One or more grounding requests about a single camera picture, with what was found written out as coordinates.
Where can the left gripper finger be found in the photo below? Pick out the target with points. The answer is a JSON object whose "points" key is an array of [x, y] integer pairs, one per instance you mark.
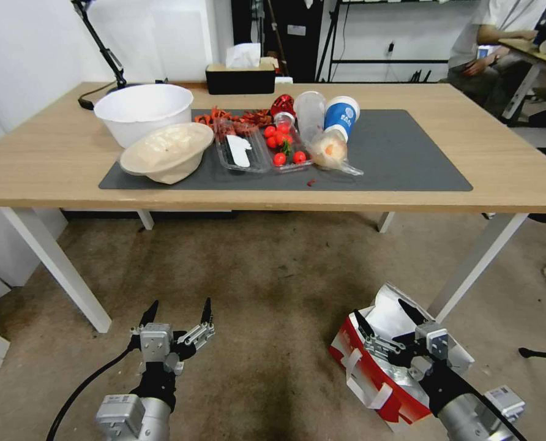
{"points": [[206, 312], [151, 314]]}

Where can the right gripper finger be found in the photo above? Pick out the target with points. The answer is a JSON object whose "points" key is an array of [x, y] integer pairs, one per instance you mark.
{"points": [[365, 326], [413, 313]]}

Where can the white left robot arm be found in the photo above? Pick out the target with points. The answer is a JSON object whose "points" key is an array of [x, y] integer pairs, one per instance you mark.
{"points": [[130, 420]]}

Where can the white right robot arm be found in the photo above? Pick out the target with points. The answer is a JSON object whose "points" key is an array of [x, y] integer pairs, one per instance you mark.
{"points": [[466, 415]]}

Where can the red white delivery bag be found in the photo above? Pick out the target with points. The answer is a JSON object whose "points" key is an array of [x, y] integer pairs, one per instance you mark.
{"points": [[346, 342]]}

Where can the black floor stand leg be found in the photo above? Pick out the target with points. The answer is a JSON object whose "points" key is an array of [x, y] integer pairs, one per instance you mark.
{"points": [[541, 353]]}

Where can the clear bag with food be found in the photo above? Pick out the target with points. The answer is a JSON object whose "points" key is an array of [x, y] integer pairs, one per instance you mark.
{"points": [[330, 151]]}

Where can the beige paper bowl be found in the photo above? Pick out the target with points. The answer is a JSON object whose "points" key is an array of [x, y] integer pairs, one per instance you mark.
{"points": [[172, 165]]}

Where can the dark grey table mat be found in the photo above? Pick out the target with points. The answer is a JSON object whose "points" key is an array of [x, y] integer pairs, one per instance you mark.
{"points": [[392, 156]]}

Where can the clear plastic tray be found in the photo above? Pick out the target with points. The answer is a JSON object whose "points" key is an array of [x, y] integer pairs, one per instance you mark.
{"points": [[260, 158]]}

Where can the red cherry tomato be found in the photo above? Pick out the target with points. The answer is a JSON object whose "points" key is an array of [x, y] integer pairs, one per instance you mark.
{"points": [[282, 129], [299, 157], [269, 132], [271, 142], [279, 159]]}

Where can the clear plastic tomato box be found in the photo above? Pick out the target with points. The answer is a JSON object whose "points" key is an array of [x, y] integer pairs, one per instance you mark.
{"points": [[307, 164]]}

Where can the wooden table with white legs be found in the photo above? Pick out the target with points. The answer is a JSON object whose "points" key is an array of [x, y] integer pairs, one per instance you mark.
{"points": [[484, 138]]}

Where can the large white bowl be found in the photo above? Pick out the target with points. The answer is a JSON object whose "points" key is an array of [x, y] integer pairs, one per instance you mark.
{"points": [[135, 110]]}

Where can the small clear plastic cup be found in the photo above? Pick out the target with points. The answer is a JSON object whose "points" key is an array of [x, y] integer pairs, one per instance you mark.
{"points": [[284, 121]]}

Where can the blue paper cup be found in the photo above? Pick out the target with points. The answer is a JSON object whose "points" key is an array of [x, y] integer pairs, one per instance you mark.
{"points": [[341, 117]]}

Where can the tall clear plastic cup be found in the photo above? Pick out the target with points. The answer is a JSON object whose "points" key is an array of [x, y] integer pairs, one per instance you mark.
{"points": [[309, 112]]}

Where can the red drink can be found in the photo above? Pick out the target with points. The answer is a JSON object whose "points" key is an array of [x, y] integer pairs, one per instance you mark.
{"points": [[283, 104]]}

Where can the black tissue box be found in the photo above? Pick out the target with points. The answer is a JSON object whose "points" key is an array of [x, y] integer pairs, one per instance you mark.
{"points": [[241, 82]]}

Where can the small white box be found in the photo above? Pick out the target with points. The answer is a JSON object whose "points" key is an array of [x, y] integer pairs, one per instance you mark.
{"points": [[284, 80]]}

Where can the black shelf rack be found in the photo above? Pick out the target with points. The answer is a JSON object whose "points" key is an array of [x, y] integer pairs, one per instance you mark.
{"points": [[392, 61]]}

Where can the white tissue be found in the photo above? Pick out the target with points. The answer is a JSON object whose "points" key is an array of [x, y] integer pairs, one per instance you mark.
{"points": [[243, 55]]}

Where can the black desk lamp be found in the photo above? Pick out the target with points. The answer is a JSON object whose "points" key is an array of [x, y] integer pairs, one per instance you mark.
{"points": [[103, 48]]}

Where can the black cabinet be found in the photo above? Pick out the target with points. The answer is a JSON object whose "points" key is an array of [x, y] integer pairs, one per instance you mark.
{"points": [[296, 50]]}

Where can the wooden side desk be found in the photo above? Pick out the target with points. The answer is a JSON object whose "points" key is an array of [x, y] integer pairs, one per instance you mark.
{"points": [[530, 53]]}

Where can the person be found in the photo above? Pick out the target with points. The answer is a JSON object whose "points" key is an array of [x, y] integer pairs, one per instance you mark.
{"points": [[470, 32]]}

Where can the black tripod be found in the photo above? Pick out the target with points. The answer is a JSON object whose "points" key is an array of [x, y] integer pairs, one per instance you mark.
{"points": [[330, 36]]}

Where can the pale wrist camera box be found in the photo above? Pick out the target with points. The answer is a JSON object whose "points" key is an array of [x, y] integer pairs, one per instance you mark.
{"points": [[433, 340], [156, 342]]}

